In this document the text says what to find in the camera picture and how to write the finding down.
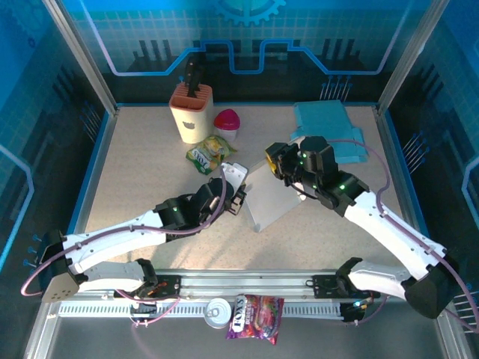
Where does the blue paper box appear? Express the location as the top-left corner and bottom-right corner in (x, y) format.
(290, 99), (370, 165)

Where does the white jar pink lid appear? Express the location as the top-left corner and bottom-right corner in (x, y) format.
(213, 108), (241, 142)

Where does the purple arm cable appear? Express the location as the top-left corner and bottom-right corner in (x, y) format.
(20, 170), (229, 328)
(325, 137), (479, 334)

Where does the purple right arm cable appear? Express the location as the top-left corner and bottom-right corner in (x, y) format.
(325, 137), (479, 334)

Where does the aluminium mounting rail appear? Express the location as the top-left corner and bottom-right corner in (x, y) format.
(74, 267), (411, 302)

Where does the beige knife block orange top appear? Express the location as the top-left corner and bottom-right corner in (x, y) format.
(168, 82), (215, 145)

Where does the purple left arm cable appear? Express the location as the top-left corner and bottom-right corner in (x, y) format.
(20, 170), (229, 328)

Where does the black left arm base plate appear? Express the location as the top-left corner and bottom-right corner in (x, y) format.
(114, 274), (183, 300)

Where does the aluminium frame post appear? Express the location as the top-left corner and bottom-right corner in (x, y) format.
(40, 0), (120, 117)
(375, 0), (452, 117)

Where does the white slotted cable duct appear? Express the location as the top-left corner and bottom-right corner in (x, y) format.
(58, 301), (345, 321)

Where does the white paper box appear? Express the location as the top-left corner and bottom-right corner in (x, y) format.
(245, 159), (306, 233)

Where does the silver tin can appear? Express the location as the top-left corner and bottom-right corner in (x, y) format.
(204, 297), (233, 330)

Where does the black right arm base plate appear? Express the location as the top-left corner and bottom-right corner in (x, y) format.
(312, 274), (381, 300)

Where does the black handled kitchen knife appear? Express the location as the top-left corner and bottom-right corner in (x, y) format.
(187, 71), (205, 99)
(185, 55), (203, 85)

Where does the purple Fox's berries candy bag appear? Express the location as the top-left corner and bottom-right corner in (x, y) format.
(225, 294), (285, 346)

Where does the green Fox's candy bag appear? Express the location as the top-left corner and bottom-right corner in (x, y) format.
(186, 134), (238, 176)

